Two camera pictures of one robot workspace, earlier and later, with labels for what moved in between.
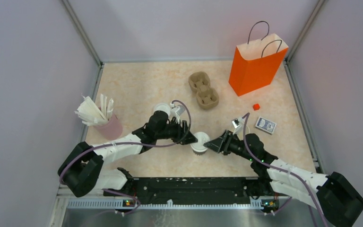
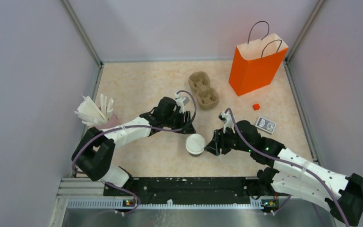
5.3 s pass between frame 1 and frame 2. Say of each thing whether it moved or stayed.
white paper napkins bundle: stayed
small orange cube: stayed
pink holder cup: stayed
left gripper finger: moved
